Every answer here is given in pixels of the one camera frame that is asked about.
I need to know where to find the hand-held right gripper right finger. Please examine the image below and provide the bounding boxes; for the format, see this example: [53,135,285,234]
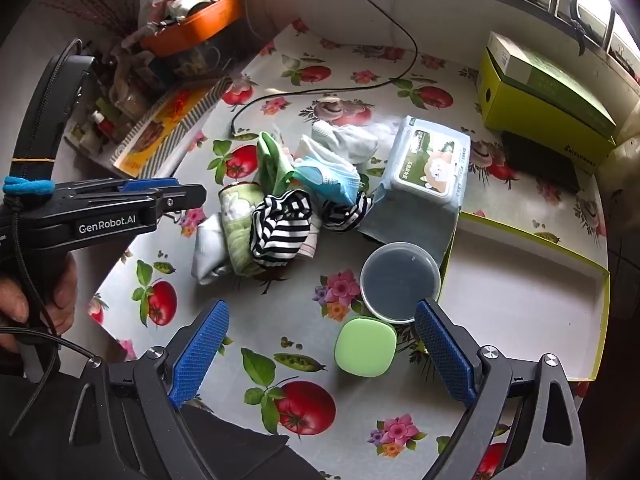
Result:
[414,298,588,480]

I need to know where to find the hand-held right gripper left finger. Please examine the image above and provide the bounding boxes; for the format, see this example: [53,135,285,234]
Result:
[60,299,236,480]

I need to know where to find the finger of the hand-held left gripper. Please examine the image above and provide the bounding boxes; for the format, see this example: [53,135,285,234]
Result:
[52,183,207,213]
[117,178,179,194]

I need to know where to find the green patterned sock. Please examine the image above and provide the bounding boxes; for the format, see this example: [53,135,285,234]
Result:
[219,182,266,276]

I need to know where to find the white knit glove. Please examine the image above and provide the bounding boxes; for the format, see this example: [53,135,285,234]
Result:
[191,212,236,286]

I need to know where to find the large black white striped sock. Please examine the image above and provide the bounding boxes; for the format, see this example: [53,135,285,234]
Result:
[250,191,313,268]

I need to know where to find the yellow-green cardboard tray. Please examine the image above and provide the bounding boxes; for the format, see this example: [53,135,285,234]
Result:
[417,210,612,386]

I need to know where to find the white towel with thin stripes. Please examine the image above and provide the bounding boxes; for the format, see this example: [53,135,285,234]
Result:
[295,230,318,261]

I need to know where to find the plain white towel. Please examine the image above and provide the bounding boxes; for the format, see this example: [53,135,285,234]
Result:
[292,135,331,166]

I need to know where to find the white and mint sock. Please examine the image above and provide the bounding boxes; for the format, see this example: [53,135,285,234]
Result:
[312,120,379,163]

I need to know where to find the person's left hand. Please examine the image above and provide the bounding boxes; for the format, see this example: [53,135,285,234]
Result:
[0,251,78,353]

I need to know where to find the yellow red printed carton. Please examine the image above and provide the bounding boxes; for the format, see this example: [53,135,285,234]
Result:
[112,85,231,178]

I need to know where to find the green square case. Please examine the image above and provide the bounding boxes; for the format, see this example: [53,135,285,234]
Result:
[334,316,398,377]

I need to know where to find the round clear plastic container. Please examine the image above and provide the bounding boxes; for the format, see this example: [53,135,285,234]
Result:
[360,241,442,325]

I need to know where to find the green cloth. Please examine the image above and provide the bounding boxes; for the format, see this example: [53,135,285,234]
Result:
[256,131,296,196]

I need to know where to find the person's dark clothing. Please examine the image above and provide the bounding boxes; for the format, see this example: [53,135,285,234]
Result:
[0,350,321,480]

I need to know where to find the floral vinyl tablecloth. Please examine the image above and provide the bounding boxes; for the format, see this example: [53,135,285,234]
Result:
[87,20,611,480]

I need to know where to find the dark clear storage bin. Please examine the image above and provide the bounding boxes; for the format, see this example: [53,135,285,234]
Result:
[150,40,236,81]

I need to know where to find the blue face mask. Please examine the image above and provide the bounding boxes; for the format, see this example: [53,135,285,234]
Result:
[292,156,362,206]

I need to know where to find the small black white striped sock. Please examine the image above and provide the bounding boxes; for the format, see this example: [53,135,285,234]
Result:
[320,192,373,233]

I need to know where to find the orange plastic basin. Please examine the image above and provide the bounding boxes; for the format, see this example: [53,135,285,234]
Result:
[142,0,246,58]

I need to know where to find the pale blue wet wipes pack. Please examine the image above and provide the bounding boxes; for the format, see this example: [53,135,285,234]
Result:
[357,115,472,268]

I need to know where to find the dried purple twigs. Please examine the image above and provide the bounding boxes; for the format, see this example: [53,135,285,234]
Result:
[45,0,131,36]

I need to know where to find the black flat box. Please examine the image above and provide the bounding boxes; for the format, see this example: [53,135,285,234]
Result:
[501,130,583,196]

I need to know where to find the yellow-green shoe box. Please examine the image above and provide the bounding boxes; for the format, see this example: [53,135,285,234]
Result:
[475,31,618,162]

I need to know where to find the black metal hook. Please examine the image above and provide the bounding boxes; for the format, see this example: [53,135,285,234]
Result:
[569,0,588,56]

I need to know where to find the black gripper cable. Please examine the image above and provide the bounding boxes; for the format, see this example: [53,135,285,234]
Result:
[0,205,106,436]

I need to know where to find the black charging cable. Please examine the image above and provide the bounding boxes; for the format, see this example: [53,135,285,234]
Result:
[230,0,420,136]

